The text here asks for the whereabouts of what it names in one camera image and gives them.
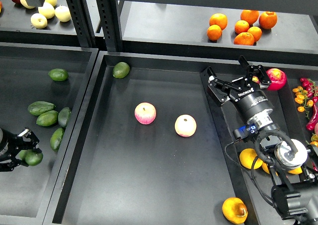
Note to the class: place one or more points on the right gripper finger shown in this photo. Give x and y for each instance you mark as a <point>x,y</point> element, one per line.
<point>254,71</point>
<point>222,91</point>

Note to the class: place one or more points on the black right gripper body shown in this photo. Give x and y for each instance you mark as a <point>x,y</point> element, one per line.
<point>250,102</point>

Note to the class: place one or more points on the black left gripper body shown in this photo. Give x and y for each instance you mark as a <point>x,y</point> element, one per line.
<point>10,145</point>

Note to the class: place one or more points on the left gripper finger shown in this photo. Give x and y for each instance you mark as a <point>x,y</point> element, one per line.
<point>11,165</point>
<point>27,140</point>

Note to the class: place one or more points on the yellow pear with brown stem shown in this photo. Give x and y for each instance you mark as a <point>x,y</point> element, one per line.
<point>234,210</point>

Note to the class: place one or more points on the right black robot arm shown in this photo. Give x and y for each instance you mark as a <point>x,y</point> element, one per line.
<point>291,164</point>

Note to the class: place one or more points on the green avocado near tray edge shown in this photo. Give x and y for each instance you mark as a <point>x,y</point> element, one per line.
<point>56,139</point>

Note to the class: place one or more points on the light green avocado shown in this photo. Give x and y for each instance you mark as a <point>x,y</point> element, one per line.
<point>48,118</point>

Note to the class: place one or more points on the dark green avocado long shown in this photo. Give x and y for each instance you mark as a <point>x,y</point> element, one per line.
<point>39,107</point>

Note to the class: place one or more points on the dark avocado upright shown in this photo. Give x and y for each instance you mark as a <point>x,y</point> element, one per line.
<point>64,116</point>

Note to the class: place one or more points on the green avocado top left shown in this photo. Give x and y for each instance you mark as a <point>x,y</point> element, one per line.
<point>58,74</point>

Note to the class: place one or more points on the green avocado in middle tray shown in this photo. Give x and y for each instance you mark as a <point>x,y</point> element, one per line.
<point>121,70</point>

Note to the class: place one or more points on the pale yellow pear front left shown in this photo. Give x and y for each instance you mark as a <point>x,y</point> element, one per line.
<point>39,21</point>

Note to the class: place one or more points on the pale yellow pear right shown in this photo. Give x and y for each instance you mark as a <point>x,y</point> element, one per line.
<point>63,13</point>

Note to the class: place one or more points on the pale yellow pear middle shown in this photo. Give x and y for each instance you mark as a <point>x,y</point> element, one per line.
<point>47,10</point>

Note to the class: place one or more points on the pale yellow pear behind tag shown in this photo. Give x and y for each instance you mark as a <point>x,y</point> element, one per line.
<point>26,5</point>

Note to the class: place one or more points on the pale yellow pear back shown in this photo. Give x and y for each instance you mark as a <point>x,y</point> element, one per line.
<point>51,2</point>

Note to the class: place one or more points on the bright red apple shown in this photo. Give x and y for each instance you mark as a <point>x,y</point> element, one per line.
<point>278,79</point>

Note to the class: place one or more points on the black right tray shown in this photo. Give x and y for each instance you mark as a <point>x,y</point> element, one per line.
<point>286,117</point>

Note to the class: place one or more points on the black tray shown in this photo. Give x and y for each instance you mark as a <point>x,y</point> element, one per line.
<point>125,173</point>
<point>25,192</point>
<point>286,117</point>

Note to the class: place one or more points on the cherry tomato vine bunch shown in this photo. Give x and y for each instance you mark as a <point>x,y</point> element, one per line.
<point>306,94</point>

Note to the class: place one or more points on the orange front bottom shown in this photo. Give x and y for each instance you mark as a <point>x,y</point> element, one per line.
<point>244,38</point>

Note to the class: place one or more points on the orange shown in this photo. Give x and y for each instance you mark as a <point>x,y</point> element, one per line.
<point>244,38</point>
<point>214,32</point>
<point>250,16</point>
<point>219,19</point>
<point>268,19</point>

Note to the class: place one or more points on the orange right small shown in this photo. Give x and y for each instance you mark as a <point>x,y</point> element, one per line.
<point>256,32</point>

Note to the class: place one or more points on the orange small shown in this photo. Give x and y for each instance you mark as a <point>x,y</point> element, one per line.
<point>241,26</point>
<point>256,32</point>

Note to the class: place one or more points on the pale yellow pink apple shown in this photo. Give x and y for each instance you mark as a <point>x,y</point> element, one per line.
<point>185,125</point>

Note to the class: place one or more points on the black left tray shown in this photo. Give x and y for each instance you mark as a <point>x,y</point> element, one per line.
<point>25,192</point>

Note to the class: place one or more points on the orange lower left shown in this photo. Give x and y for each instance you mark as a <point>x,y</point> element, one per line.
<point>214,32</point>

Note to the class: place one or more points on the orange centre small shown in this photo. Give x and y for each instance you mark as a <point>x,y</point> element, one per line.
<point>241,26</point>

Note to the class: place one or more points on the orange top right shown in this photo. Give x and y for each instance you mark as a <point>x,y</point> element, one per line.
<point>268,19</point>

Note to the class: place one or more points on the red chili pepper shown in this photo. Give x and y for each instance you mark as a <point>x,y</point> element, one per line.
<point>310,126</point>

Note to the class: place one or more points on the orange top middle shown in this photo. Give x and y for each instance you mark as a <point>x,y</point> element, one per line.
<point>250,16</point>

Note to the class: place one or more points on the orange top left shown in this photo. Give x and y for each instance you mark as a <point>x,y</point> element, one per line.
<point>219,19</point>

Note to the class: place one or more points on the pink red apple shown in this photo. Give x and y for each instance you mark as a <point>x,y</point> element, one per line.
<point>145,113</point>

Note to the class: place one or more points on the black tray divider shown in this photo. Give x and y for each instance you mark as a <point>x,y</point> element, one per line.
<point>229,151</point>

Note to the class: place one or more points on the black middle tray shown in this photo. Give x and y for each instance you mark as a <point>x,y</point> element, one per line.
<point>125,173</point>

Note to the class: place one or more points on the black shelf upright post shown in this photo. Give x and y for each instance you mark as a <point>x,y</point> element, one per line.
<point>109,20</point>

